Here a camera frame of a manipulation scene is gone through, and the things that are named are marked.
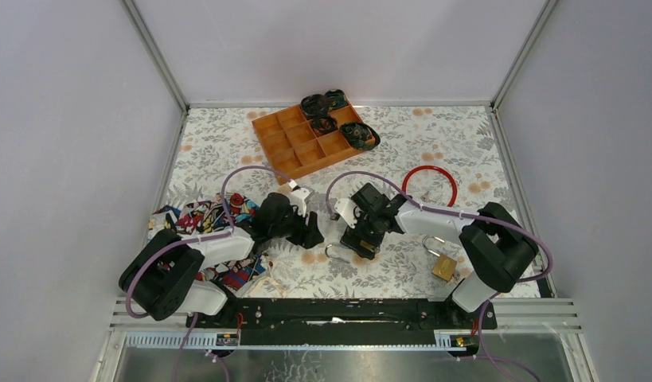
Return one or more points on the colourful comic print cloth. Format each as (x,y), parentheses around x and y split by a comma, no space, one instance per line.
(206,217)

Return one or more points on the brass padlock with long shackle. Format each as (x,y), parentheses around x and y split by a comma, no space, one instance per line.
(352,250)

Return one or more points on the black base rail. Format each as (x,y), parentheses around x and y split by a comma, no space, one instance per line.
(348,322)

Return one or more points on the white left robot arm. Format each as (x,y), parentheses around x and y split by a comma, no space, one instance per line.
(162,279)

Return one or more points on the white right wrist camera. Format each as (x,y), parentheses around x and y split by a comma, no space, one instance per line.
(345,209)

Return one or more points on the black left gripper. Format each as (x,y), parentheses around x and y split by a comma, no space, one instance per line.
(309,231)

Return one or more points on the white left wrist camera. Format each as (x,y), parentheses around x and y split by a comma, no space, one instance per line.
(299,196)

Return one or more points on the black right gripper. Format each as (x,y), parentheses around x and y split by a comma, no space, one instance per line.
(352,236)

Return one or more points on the red cable lock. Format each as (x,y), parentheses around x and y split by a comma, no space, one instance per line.
(432,184)

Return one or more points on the dark rolled sock middle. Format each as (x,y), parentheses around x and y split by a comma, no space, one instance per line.
(324,125)

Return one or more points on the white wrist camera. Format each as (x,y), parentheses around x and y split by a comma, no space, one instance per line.
(299,196)
(345,209)

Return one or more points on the dark green rolled sock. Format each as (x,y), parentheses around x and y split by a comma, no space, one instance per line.
(336,99)

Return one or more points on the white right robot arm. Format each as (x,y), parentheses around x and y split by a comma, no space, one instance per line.
(497,247)

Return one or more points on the dark rolled sock right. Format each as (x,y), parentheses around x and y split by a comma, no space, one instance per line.
(360,136)

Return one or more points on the orange compartment tray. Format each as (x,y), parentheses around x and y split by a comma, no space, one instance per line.
(293,148)

